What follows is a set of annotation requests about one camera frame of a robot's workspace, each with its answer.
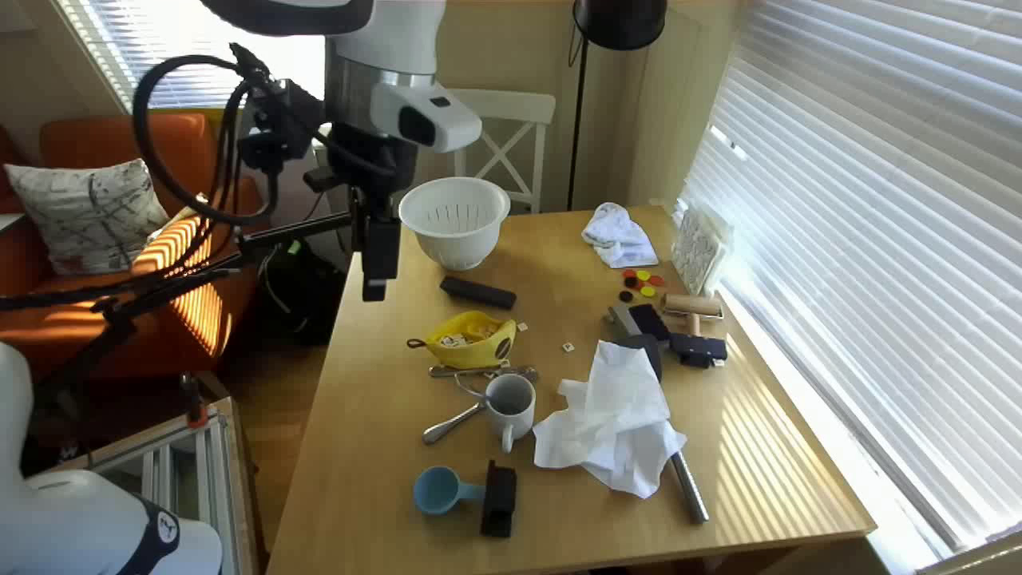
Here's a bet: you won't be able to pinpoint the silver metal fork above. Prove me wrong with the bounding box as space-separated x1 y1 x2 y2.
420 362 541 447

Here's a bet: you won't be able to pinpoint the small black hole punch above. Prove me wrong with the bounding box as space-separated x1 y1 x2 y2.
667 331 733 371

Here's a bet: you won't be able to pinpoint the white mug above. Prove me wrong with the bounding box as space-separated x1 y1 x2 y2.
482 371 541 458

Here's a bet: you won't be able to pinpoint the orange sofa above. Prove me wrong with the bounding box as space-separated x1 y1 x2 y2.
0 108 268 382

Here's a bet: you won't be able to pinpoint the white wooden chair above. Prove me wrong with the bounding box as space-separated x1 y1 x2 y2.
445 86 559 216

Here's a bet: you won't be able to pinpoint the grey stapler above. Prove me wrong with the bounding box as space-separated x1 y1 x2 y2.
603 300 678 382

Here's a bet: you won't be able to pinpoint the wooden handle roller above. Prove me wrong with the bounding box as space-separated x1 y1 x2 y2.
659 290 730 340

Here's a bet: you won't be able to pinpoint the silver metal bar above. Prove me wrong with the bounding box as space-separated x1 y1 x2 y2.
664 451 713 526

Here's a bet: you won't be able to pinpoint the white floral napkin holder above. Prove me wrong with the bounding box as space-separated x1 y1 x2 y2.
667 205 738 300

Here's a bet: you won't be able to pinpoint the black floor lamp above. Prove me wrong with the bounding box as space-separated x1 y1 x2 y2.
567 0 673 213

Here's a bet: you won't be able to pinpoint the white window blinds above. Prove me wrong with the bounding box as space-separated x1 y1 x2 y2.
672 0 1022 559

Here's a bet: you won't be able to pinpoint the black cable bundle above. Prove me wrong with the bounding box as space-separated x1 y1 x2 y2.
128 52 322 234

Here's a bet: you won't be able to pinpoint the white colander bowl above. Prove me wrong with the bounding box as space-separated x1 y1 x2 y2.
398 175 515 274

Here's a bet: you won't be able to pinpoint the black bag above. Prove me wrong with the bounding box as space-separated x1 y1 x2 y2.
258 237 352 350

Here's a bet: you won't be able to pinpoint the white rounded plastic body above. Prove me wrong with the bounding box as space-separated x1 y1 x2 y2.
0 340 228 575

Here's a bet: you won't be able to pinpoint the black marker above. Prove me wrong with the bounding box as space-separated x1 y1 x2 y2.
438 274 520 314

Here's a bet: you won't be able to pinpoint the black rectangular block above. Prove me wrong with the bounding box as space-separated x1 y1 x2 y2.
478 458 520 540

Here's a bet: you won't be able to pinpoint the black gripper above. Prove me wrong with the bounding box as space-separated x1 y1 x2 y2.
322 120 423 308

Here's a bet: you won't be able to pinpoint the white crumpled tissue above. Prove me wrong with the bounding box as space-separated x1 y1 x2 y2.
530 340 689 503

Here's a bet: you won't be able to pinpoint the white wooden rack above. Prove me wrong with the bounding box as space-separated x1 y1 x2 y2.
61 396 261 575

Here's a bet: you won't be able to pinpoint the white patterned pillow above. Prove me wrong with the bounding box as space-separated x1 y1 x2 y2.
4 157 173 281

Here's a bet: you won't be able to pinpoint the black tripod stand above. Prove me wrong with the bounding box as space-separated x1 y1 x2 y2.
0 213 358 390

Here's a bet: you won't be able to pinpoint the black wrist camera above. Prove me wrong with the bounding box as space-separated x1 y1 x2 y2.
228 43 330 179

